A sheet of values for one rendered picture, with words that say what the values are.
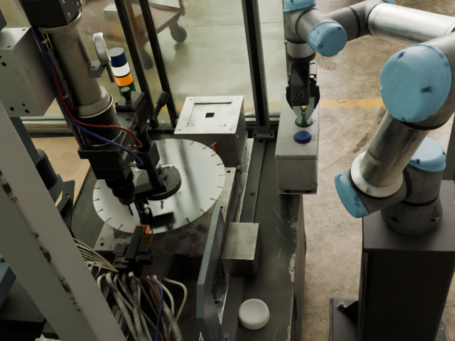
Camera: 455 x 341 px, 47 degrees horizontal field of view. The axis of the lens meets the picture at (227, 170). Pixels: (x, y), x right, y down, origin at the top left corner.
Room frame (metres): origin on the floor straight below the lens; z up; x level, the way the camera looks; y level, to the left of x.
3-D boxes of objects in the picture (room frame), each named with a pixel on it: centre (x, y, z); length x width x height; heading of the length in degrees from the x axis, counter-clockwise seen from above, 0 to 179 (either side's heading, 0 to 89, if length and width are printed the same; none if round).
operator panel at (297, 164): (1.14, -0.22, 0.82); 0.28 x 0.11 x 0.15; 164
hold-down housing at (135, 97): (0.87, 0.17, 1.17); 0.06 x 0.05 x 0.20; 155
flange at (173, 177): (0.94, 0.17, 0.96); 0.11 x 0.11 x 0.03
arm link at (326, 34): (1.06, -0.28, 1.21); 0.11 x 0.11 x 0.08; 15
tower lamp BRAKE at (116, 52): (1.24, 0.23, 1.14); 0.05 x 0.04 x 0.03; 74
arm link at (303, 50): (1.15, -0.24, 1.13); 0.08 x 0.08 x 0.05
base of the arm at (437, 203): (0.87, -0.45, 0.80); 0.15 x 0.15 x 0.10
